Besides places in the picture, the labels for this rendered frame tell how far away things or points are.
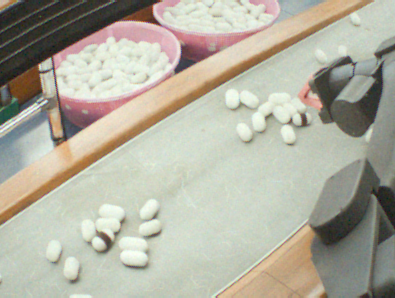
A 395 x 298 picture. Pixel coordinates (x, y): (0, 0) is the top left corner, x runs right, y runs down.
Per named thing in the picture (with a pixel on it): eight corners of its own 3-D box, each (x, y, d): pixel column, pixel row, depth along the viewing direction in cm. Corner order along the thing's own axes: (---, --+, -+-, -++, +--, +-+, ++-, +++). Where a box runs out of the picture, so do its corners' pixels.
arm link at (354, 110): (438, 83, 67) (406, 30, 66) (412, 134, 62) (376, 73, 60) (387, 103, 77) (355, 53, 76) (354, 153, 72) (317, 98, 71)
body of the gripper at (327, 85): (304, 82, 79) (338, 72, 73) (341, 56, 84) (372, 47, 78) (324, 125, 80) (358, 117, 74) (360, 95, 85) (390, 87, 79)
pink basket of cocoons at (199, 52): (303, 42, 127) (303, 7, 120) (218, 90, 113) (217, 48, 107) (217, 2, 141) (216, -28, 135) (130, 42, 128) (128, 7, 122)
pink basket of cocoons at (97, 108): (207, 72, 118) (205, 32, 112) (137, 160, 100) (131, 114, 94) (95, 50, 127) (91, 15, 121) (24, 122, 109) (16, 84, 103)
